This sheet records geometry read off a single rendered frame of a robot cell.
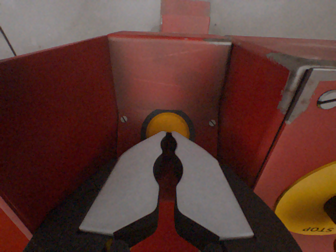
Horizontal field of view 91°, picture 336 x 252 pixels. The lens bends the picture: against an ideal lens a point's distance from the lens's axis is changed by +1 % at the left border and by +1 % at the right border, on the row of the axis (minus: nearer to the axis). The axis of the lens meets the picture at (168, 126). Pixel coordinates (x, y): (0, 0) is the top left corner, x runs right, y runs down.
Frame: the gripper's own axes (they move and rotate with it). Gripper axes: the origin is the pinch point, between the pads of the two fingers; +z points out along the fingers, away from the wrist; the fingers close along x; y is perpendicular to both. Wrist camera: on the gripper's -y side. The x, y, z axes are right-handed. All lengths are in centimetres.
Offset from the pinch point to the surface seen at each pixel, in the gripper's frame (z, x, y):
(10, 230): 2.7, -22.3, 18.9
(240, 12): 72, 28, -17
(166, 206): 6.2, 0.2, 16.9
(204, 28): 61, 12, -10
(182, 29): 61, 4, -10
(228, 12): 72, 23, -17
